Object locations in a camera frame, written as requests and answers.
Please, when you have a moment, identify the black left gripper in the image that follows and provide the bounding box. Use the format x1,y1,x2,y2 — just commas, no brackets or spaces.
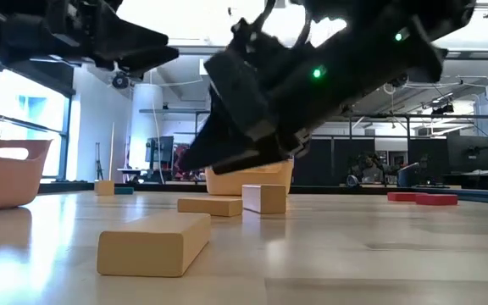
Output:
0,0,180,74

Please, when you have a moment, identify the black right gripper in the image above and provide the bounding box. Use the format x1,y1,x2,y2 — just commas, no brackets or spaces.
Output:
180,19,313,175

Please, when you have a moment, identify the yellow plastic bin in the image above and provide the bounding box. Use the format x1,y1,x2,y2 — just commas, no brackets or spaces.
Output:
204,158,295,197

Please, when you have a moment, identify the yellow wooden cube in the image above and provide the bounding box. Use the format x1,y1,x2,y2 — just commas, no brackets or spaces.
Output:
241,183,288,215
93,180,116,197

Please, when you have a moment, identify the yellow wooden block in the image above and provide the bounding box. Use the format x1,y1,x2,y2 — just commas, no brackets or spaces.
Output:
96,211,213,279
176,196,244,219

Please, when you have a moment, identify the red wooden block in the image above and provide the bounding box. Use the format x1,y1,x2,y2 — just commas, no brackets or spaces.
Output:
387,191,424,203
414,193,459,208

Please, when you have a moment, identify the orange plastic bin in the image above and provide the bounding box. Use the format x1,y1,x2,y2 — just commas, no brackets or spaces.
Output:
0,138,53,213

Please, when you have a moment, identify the white round column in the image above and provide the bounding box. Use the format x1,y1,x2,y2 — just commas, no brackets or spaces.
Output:
129,83,165,184

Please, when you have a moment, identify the computer monitor on stand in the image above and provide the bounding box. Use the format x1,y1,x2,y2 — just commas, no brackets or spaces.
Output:
144,136,175,184

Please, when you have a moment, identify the pale wooden pole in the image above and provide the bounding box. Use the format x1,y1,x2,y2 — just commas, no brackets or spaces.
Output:
108,122,116,182

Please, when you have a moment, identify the black tripod stand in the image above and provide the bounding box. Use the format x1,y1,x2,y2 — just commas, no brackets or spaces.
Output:
94,141,104,182

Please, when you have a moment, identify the large window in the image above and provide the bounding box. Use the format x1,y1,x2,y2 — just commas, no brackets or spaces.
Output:
0,69,72,181

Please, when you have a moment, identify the person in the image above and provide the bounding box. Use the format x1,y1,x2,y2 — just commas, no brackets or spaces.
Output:
347,151,397,186

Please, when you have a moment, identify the grey-blue chair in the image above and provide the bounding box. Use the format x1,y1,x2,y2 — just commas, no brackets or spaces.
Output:
396,163,424,188

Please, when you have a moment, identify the black spotlight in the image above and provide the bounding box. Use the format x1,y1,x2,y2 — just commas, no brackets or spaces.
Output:
390,72,411,89
430,103,456,116

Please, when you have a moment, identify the black monitor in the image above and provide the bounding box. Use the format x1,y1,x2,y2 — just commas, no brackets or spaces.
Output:
408,137,449,175

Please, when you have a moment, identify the black pipe rack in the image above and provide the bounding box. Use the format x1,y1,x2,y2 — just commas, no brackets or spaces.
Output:
138,108,488,187

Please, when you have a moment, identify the long light bar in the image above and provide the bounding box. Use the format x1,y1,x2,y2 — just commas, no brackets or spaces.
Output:
165,42,488,60

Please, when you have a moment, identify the black ceiling camera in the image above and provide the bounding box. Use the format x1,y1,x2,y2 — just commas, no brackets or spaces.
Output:
111,72,130,91

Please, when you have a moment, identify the black partition wall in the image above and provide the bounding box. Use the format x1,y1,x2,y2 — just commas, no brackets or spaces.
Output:
290,135,377,188

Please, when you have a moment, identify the white hanging cable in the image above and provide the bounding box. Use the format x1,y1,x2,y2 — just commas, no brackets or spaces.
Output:
147,69,166,184

